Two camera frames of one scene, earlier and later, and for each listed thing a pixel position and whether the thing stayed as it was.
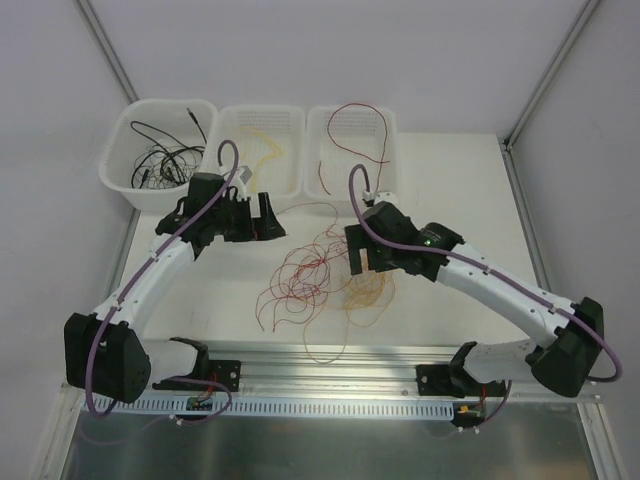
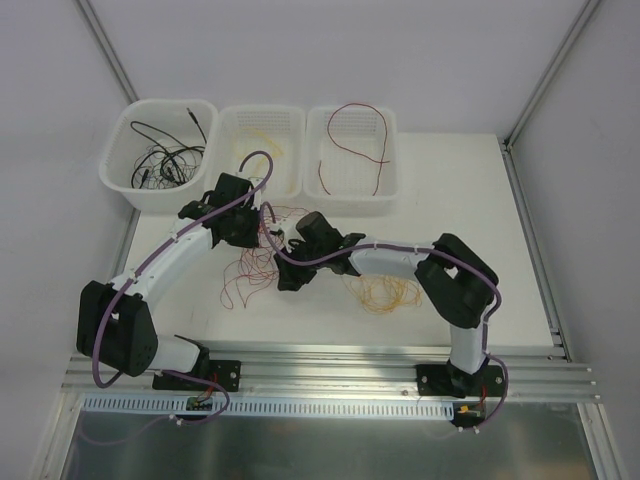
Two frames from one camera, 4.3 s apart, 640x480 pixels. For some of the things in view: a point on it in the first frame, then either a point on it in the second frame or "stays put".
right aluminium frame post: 509,140 stays put
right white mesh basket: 336,138 stays put
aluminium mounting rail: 357,371 stays put
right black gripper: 370,251 to 293,265
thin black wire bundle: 162,166 stays put
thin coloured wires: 315,276 to 258,261
